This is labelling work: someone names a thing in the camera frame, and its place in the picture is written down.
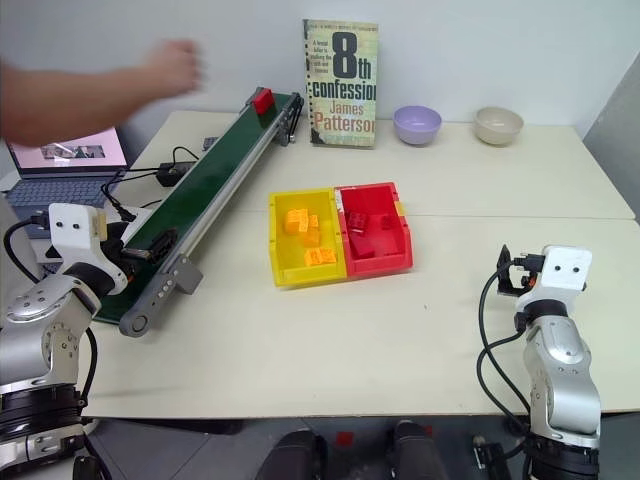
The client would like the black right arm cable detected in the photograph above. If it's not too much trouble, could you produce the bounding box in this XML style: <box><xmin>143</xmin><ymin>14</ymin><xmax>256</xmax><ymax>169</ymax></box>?
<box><xmin>476</xmin><ymin>258</ymin><xmax>533</xmax><ymax>417</ymax></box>

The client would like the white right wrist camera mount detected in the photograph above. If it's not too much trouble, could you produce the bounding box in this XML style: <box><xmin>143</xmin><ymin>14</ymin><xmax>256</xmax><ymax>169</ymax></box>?
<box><xmin>531</xmin><ymin>244</ymin><xmax>594</xmax><ymax>292</ymax></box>

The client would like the yellow plastic bin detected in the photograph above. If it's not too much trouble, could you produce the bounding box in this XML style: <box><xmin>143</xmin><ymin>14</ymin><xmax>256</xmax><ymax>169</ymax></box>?
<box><xmin>268</xmin><ymin>187</ymin><xmax>349</xmax><ymax>288</ymax></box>

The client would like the black floor bracket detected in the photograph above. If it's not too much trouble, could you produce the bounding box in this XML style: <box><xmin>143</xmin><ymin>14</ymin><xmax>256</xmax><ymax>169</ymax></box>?
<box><xmin>471</xmin><ymin>433</ymin><xmax>512</xmax><ymax>480</ymax></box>

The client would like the beige bowl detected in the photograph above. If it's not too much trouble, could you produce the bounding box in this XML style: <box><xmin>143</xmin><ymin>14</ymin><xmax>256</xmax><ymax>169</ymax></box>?
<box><xmin>473</xmin><ymin>105</ymin><xmax>525</xmax><ymax>148</ymax></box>

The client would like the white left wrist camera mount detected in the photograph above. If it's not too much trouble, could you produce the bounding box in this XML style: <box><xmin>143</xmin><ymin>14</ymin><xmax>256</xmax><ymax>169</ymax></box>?
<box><xmin>47</xmin><ymin>202</ymin><xmax>109</xmax><ymax>263</ymax></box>

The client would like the large orange building block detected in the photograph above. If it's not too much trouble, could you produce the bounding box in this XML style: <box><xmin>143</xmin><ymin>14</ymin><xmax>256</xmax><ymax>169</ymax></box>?
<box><xmin>283</xmin><ymin>206</ymin><xmax>312</xmax><ymax>236</ymax></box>

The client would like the purple bowl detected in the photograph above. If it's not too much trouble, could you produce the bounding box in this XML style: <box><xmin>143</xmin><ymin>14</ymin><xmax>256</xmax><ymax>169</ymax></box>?
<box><xmin>392</xmin><ymin>104</ymin><xmax>444</xmax><ymax>148</ymax></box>

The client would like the open grey laptop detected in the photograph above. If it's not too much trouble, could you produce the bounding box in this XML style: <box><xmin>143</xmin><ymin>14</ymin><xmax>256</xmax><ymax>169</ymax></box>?
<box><xmin>0</xmin><ymin>126</ymin><xmax>132</xmax><ymax>239</ymax></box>

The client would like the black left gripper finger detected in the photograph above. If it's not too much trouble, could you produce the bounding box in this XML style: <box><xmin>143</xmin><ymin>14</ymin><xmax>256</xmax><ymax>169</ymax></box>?
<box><xmin>121</xmin><ymin>246</ymin><xmax>174</xmax><ymax>265</ymax></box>
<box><xmin>147</xmin><ymin>228</ymin><xmax>180</xmax><ymax>253</ymax></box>

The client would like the green conveyor belt unit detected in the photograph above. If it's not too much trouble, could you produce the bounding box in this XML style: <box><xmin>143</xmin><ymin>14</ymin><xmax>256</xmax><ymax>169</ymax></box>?
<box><xmin>93</xmin><ymin>86</ymin><xmax>306</xmax><ymax>339</ymax></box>

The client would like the dark rounded shape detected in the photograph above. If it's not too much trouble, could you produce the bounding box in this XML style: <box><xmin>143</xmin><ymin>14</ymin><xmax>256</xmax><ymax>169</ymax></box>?
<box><xmin>255</xmin><ymin>428</ymin><xmax>327</xmax><ymax>480</ymax></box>
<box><xmin>385</xmin><ymin>418</ymin><xmax>447</xmax><ymax>480</ymax></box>

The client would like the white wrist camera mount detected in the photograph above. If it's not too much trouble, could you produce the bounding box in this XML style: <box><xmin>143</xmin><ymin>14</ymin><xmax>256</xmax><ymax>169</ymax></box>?
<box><xmin>47</xmin><ymin>202</ymin><xmax>109</xmax><ymax>263</ymax></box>
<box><xmin>531</xmin><ymin>244</ymin><xmax>594</xmax><ymax>292</ymax></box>

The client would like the black power adapter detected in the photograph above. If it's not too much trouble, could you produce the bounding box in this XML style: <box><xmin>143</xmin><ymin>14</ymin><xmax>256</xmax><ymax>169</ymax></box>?
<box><xmin>156</xmin><ymin>161</ymin><xmax>195</xmax><ymax>188</ymax></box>

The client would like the person's bare hand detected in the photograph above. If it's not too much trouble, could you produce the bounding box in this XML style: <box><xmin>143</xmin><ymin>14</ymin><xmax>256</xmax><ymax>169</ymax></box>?
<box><xmin>143</xmin><ymin>39</ymin><xmax>208</xmax><ymax>99</ymax></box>

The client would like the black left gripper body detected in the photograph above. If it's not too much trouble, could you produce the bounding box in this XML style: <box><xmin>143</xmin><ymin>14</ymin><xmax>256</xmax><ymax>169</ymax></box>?
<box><xmin>101</xmin><ymin>221</ymin><xmax>135</xmax><ymax>287</ymax></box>

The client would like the black cable with plug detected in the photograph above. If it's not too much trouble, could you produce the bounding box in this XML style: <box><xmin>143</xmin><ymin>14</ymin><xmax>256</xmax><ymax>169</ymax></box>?
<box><xmin>101</xmin><ymin>166</ymin><xmax>169</xmax><ymax>224</ymax></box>

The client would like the flat orange building block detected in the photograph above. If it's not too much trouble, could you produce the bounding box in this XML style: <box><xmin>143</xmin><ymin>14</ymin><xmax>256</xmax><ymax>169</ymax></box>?
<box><xmin>303</xmin><ymin>246</ymin><xmax>338</xmax><ymax>268</ymax></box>

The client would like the large red building block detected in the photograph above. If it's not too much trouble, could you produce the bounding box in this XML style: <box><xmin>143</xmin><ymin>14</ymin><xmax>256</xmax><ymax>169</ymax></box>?
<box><xmin>348</xmin><ymin>233</ymin><xmax>377</xmax><ymax>261</ymax></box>

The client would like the red plastic bin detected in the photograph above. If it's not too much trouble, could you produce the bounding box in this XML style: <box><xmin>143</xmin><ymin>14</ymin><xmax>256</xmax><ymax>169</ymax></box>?
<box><xmin>333</xmin><ymin>180</ymin><xmax>416</xmax><ymax>278</ymax></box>

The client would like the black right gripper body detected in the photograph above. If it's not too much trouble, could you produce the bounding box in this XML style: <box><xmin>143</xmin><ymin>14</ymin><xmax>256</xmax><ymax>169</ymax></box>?
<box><xmin>510</xmin><ymin>251</ymin><xmax>545</xmax><ymax>296</ymax></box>

